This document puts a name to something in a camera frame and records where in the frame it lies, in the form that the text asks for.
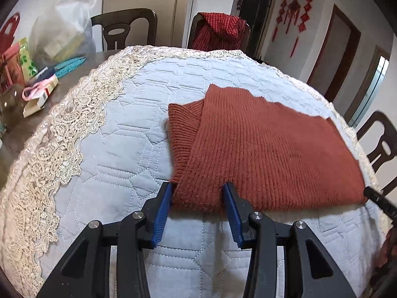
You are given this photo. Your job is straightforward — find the red gift bag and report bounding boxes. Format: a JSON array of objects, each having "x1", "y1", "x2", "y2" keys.
[{"x1": 0, "y1": 12, "x2": 21, "y2": 56}]

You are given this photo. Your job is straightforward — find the pink gift box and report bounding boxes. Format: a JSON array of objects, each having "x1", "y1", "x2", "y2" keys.
[{"x1": 0, "y1": 43, "x2": 25, "y2": 92}]

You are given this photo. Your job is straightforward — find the white plastic bag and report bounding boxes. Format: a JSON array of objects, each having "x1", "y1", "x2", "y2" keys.
[{"x1": 29, "y1": 0, "x2": 95, "y2": 66}]

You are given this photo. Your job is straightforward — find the white carton box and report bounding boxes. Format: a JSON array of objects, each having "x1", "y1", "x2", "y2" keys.
[{"x1": 23, "y1": 77, "x2": 59, "y2": 118}]

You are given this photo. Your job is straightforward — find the green leaf print box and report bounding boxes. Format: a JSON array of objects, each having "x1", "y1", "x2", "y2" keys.
[{"x1": 19, "y1": 38, "x2": 38, "y2": 79}]

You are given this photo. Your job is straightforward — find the dark wooden chair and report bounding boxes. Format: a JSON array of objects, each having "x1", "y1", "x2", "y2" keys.
[
  {"x1": 357, "y1": 111, "x2": 397, "y2": 174},
  {"x1": 187, "y1": 12, "x2": 252, "y2": 53},
  {"x1": 91, "y1": 8, "x2": 158, "y2": 52}
]

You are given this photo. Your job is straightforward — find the rust red knit sweater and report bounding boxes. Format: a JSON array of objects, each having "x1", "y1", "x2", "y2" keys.
[{"x1": 167, "y1": 84, "x2": 368, "y2": 215}]

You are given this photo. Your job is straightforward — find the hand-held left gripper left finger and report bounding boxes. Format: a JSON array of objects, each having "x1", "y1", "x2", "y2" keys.
[{"x1": 37, "y1": 182, "x2": 173, "y2": 298}]

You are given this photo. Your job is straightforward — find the dark doorway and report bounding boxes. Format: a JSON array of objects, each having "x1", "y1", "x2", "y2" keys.
[{"x1": 237, "y1": 0, "x2": 275, "y2": 59}]

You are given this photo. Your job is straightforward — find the grey framed glass door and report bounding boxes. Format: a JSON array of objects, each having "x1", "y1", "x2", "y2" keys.
[{"x1": 344, "y1": 45, "x2": 390, "y2": 128}]

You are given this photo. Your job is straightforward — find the red checked garment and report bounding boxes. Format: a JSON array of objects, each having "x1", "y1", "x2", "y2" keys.
[{"x1": 193, "y1": 12, "x2": 247, "y2": 52}]

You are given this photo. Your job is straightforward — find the grey quilted lace-trimmed blanket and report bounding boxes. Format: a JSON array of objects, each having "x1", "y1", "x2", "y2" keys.
[{"x1": 0, "y1": 45, "x2": 391, "y2": 298}]

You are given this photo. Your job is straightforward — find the dark blue white box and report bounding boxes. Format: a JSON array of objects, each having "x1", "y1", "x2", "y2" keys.
[{"x1": 31, "y1": 66, "x2": 56, "y2": 81}]

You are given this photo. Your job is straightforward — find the red knot wall ornament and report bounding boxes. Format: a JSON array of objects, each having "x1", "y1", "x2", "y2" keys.
[
  {"x1": 290, "y1": 0, "x2": 314, "y2": 58},
  {"x1": 285, "y1": 0, "x2": 300, "y2": 35},
  {"x1": 272, "y1": 0, "x2": 290, "y2": 42}
]

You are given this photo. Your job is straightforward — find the pink scissors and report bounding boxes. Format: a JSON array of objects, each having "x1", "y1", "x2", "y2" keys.
[{"x1": 22, "y1": 76, "x2": 58, "y2": 101}]

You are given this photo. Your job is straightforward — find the glass jar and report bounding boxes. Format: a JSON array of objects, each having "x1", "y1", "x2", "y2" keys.
[{"x1": 0, "y1": 87, "x2": 27, "y2": 131}]

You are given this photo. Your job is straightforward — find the brown framed door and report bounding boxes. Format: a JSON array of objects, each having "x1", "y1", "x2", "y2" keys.
[{"x1": 307, "y1": 4, "x2": 361, "y2": 103}]

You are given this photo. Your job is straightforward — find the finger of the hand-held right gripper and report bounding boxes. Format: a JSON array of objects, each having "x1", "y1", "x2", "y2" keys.
[{"x1": 364, "y1": 187, "x2": 397, "y2": 221}]

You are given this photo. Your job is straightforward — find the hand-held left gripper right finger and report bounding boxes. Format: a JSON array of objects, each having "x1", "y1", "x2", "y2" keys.
[{"x1": 223, "y1": 182, "x2": 357, "y2": 298}]

